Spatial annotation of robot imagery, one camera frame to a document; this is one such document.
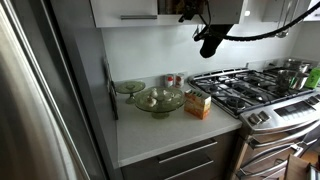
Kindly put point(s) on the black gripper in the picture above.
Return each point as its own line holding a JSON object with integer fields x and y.
{"x": 193, "y": 6}

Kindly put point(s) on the white open cabinet door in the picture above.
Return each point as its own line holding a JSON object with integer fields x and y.
{"x": 226, "y": 11}

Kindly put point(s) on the orange cardboard box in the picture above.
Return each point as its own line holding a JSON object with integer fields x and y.
{"x": 197, "y": 106}

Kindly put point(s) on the dark brown drawer cabinet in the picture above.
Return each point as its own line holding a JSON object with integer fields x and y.
{"x": 186, "y": 160}

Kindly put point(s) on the black hanging cylinder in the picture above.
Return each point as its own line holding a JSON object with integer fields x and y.
{"x": 211, "y": 45}

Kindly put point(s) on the red white can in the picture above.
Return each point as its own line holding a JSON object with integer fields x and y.
{"x": 169, "y": 81}
{"x": 180, "y": 80}

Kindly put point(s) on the large green glass cake stand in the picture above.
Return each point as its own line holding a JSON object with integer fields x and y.
{"x": 160, "y": 101}

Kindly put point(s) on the small green glass cake stand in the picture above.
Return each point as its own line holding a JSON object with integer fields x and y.
{"x": 130, "y": 87}

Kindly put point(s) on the small white ceramic figurine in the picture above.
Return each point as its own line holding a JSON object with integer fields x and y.
{"x": 150, "y": 102}

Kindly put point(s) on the black cast iron grate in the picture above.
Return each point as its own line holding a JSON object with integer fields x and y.
{"x": 246, "y": 88}

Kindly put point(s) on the wide steel pot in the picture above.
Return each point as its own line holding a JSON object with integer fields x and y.
{"x": 295, "y": 64}

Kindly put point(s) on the tall steel pot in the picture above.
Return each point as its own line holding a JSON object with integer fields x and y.
{"x": 288, "y": 80}

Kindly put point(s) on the silver stove knob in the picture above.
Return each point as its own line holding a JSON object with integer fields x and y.
{"x": 313, "y": 100}
{"x": 255, "y": 118}
{"x": 264, "y": 115}

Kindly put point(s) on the stainless steel gas stove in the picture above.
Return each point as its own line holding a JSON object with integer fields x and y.
{"x": 276, "y": 120}

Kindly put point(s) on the green plastic bottle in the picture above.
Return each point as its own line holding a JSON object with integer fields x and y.
{"x": 314, "y": 77}

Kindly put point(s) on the stainless steel refrigerator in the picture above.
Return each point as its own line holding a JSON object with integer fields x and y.
{"x": 26, "y": 100}

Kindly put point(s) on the white wall cabinet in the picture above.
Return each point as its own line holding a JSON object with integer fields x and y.
{"x": 123, "y": 8}

